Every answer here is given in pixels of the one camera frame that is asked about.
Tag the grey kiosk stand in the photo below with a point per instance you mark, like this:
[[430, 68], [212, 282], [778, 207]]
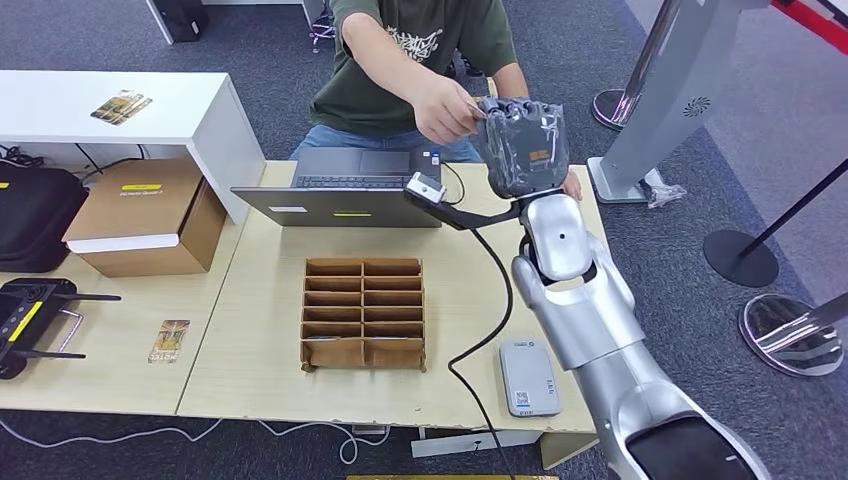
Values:
[[669, 99]]

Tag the brown cardboard box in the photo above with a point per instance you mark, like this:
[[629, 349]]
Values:
[[142, 205]]

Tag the grey power adapter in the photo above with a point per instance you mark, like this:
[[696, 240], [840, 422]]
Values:
[[370, 431]]

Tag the red barrier belt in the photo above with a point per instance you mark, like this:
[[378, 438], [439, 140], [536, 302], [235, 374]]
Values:
[[811, 21]]

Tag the person's left forearm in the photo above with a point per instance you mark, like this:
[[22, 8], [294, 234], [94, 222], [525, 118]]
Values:
[[511, 83]]

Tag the black controller with antennas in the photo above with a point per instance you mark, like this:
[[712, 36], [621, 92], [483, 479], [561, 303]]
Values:
[[26, 318]]

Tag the clear plastic bag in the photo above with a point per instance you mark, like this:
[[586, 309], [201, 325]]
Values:
[[662, 194]]

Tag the grey laptop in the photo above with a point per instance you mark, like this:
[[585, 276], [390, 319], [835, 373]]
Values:
[[331, 208]]

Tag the black carry case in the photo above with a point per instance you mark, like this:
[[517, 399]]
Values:
[[33, 218]]

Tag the black computer tower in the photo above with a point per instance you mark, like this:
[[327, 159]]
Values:
[[179, 18]]

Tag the white shelf unit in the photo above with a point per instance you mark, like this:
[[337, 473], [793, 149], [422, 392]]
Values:
[[66, 106]]

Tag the beige desk leg panel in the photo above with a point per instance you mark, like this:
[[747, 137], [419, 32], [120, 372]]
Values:
[[563, 454]]

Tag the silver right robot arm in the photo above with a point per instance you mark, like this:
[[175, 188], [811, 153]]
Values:
[[596, 331]]

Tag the person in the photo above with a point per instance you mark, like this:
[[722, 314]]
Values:
[[371, 86]]

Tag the wooden card organizer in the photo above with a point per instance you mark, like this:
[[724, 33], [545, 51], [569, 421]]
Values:
[[363, 314]]

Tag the grey card reader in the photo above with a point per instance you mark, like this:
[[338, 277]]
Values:
[[530, 378]]

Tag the person's left hand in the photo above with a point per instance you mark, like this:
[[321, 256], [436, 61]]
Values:
[[575, 187]]

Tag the person's right hand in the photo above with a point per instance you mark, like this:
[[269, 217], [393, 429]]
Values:
[[444, 112]]

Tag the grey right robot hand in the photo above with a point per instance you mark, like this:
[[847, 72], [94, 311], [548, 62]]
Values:
[[526, 146]]

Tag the person's right forearm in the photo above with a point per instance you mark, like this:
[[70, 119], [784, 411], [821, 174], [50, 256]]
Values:
[[384, 56]]

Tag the white metal bracket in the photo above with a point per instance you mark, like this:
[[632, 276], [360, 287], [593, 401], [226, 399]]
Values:
[[457, 445]]

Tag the chrome stanchion post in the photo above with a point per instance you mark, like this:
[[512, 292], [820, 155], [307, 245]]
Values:
[[646, 60]]

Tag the black stanchion with round base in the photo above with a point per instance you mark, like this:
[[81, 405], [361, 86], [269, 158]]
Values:
[[738, 255]]

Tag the chrome stanchion with mirror base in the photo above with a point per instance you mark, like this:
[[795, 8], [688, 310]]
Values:
[[788, 338]]

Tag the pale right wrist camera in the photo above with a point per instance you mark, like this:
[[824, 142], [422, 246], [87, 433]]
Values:
[[426, 188]]

